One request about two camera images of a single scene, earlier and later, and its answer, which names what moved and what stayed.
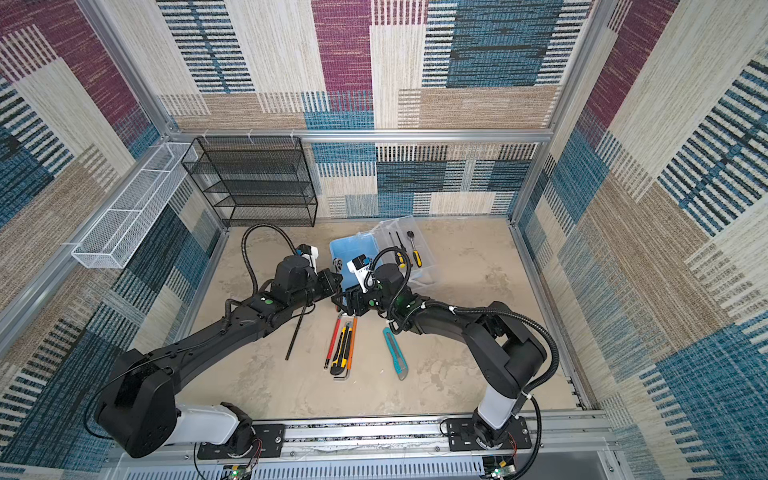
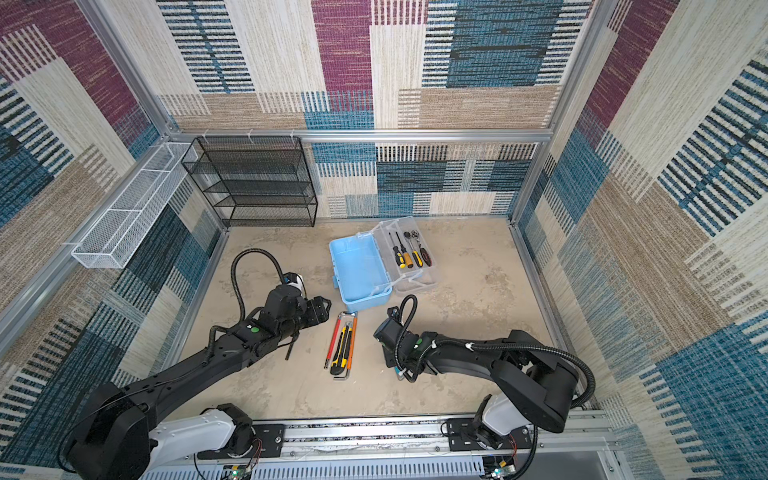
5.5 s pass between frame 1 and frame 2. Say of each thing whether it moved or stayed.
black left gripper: moved
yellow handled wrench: stayed
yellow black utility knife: stayed
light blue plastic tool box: stayed
